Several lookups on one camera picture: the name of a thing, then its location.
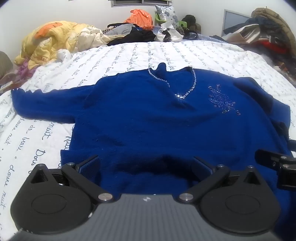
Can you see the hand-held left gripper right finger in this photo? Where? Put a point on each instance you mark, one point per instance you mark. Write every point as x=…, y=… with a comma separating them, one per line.
x=204, y=166

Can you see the blue beaded sweater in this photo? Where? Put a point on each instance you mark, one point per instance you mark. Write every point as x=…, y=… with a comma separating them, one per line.
x=138, y=115

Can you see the white plastic bag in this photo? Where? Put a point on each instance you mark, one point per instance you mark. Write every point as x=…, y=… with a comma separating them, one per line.
x=170, y=32

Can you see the floral grey pillow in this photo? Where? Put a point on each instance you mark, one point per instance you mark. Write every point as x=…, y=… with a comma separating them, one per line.
x=165, y=11

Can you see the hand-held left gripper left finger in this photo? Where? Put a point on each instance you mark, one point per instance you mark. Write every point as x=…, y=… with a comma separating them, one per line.
x=89, y=164

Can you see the purple patterned cloth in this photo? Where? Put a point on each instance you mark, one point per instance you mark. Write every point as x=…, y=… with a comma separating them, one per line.
x=13, y=78

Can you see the grey clothing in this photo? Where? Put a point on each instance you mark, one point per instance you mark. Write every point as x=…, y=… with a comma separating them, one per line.
x=120, y=30

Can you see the grey framed panel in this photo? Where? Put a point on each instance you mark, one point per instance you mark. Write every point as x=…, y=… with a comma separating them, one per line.
x=235, y=19

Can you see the white script-print bedsheet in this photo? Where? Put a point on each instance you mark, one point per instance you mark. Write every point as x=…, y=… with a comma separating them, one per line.
x=138, y=55

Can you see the green plastic chair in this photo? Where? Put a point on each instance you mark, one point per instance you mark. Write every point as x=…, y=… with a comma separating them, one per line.
x=180, y=23

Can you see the orange plastic bag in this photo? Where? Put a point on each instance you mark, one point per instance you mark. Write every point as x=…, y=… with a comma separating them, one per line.
x=138, y=19

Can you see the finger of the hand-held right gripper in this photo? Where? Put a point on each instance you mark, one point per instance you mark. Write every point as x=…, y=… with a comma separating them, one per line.
x=268, y=156

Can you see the dark backpack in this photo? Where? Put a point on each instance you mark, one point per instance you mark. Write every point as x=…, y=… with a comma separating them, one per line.
x=190, y=22

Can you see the grey window frame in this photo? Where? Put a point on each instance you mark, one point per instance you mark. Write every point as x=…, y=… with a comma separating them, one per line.
x=141, y=2

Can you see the black clothing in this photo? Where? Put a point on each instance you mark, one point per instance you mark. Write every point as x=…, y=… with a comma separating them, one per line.
x=136, y=37

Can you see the pile of mixed clothes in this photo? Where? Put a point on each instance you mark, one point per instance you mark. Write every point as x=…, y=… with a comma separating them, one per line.
x=254, y=37

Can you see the yellow quilt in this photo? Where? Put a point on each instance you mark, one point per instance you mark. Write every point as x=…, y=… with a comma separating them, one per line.
x=46, y=44

